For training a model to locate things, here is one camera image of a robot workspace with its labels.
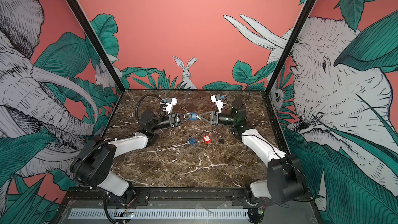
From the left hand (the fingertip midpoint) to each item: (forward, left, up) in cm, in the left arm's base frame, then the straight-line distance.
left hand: (190, 116), depth 71 cm
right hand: (0, -4, 0) cm, 4 cm away
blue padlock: (+1, -2, -2) cm, 2 cm away
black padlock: (+1, -17, -29) cm, 34 cm away
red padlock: (+1, -9, -27) cm, 28 cm away
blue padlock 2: (0, 0, -28) cm, 28 cm away
